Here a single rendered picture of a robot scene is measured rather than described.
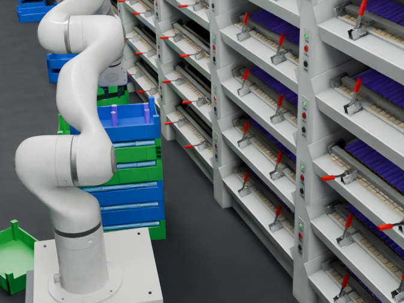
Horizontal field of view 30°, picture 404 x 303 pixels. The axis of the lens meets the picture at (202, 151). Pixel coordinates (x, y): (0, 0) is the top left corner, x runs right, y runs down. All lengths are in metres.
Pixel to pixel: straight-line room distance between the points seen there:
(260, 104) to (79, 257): 0.91
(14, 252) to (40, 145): 1.07
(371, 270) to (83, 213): 0.75
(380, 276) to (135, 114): 1.16
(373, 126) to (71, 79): 0.74
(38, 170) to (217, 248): 1.09
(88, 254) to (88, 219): 0.10
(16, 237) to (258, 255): 0.88
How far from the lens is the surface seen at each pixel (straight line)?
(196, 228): 2.81
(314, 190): 2.18
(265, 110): 2.44
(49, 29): 1.99
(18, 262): 2.72
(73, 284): 1.93
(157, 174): 2.63
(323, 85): 2.05
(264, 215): 2.61
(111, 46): 1.94
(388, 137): 1.80
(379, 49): 1.78
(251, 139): 2.68
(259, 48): 2.41
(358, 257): 2.06
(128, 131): 2.55
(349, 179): 2.00
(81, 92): 1.84
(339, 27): 1.94
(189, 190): 3.07
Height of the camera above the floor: 1.44
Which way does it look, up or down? 25 degrees down
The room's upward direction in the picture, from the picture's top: 2 degrees counter-clockwise
